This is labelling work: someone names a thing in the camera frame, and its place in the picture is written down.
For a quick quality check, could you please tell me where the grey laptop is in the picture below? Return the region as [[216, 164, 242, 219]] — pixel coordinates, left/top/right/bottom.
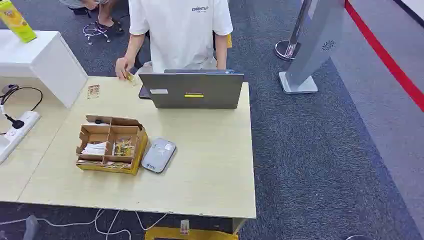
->
[[138, 68, 245, 110]]

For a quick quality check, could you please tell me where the grey card reader device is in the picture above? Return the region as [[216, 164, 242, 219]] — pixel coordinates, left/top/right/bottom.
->
[[141, 137, 177, 174]]

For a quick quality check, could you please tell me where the black phone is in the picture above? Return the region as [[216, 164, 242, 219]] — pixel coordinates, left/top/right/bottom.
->
[[138, 84, 153, 100]]

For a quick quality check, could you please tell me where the wooden box with compartments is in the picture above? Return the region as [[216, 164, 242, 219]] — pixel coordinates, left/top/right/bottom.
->
[[75, 114, 149, 176]]

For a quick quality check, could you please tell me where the person in white shirt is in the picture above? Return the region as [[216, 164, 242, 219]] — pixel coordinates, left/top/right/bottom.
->
[[114, 0, 234, 81]]

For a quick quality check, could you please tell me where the stack of yellow printed cards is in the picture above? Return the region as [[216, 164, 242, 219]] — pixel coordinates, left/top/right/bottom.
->
[[112, 136, 135, 158]]

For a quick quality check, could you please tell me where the person's right hand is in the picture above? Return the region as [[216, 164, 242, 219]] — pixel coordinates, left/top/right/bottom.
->
[[114, 56, 136, 81]]

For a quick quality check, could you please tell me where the row of printed cards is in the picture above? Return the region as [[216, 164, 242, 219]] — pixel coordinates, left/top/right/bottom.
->
[[76, 159, 132, 170]]

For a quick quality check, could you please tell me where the yellow box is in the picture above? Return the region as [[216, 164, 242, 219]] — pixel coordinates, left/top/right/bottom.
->
[[144, 226, 240, 240]]

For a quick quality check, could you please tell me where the stack of white cards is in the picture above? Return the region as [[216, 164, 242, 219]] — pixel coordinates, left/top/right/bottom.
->
[[81, 142, 109, 157]]

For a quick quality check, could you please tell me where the printed card with brown picture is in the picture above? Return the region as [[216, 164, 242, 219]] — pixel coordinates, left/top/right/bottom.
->
[[87, 84, 101, 100]]

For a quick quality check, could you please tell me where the grey kiosk stand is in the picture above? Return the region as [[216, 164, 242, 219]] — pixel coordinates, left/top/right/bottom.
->
[[278, 0, 347, 95]]

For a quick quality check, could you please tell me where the chrome chair base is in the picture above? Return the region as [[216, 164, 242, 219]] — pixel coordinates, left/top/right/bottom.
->
[[82, 21, 112, 46]]

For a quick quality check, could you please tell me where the seated person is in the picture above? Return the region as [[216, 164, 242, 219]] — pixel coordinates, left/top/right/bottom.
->
[[59, 0, 126, 35]]

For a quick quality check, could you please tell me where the white cabinet block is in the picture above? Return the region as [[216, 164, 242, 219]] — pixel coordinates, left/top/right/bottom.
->
[[0, 29, 89, 110]]

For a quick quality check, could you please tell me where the red floor tape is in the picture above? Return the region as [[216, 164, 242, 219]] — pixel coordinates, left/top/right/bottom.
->
[[344, 0, 424, 113]]

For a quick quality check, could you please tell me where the white power strip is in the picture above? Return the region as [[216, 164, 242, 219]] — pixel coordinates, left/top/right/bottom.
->
[[0, 110, 42, 164]]

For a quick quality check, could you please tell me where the black plug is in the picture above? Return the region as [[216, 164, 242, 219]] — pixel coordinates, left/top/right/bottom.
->
[[3, 113, 25, 130]]

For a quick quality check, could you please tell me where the grey power adapter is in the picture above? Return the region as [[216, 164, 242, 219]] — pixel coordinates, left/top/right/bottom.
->
[[1, 84, 20, 96]]

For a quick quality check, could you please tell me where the grey floor object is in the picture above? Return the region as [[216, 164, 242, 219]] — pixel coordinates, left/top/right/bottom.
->
[[22, 215, 39, 240]]

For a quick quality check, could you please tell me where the yellow green drink carton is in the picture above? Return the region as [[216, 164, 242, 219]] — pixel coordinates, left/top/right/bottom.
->
[[0, 0, 38, 44]]

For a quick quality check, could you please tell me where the chrome stanchion post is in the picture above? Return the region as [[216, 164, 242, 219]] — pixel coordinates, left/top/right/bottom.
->
[[274, 0, 314, 63]]

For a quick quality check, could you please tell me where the white cable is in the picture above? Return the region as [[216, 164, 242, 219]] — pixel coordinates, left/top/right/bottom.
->
[[0, 208, 170, 240]]

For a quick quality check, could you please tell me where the black cable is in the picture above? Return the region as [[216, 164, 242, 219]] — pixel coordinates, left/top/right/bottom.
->
[[0, 86, 44, 136]]

